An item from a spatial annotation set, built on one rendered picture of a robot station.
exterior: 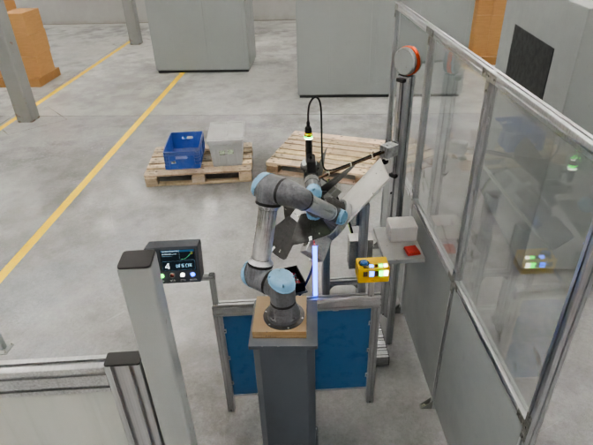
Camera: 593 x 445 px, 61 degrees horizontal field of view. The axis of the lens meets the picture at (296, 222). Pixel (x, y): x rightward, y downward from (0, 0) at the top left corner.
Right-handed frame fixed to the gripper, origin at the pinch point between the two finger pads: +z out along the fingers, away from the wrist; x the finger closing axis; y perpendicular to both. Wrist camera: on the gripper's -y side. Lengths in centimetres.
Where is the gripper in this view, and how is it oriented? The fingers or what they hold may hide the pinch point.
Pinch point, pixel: (308, 159)
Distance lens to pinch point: 268.9
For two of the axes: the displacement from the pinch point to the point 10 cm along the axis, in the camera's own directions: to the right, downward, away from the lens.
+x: 10.0, -0.6, 0.2
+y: 0.3, 8.4, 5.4
